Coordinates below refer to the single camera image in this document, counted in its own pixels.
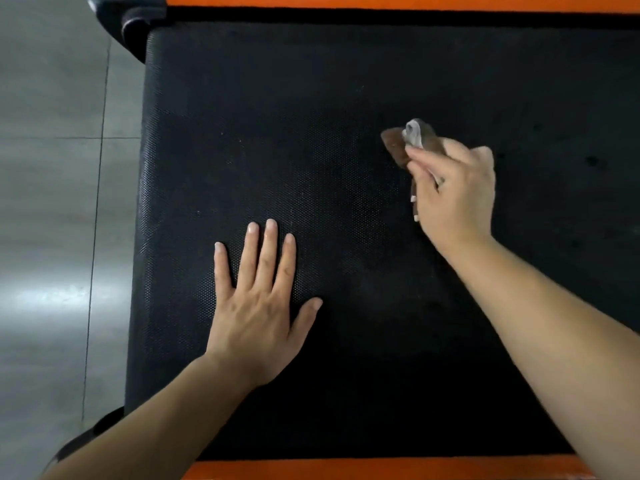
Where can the person's right hand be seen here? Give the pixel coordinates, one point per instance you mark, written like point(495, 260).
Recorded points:
point(460, 204)

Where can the person's left hand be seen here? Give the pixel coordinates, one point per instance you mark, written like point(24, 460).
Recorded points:
point(255, 334)

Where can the brown and grey cleaning cloth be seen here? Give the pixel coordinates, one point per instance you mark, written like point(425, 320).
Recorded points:
point(395, 144)

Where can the person's left forearm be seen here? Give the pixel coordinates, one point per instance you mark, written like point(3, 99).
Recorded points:
point(150, 434)

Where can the person's right forearm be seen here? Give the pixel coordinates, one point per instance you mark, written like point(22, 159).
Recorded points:
point(550, 334)

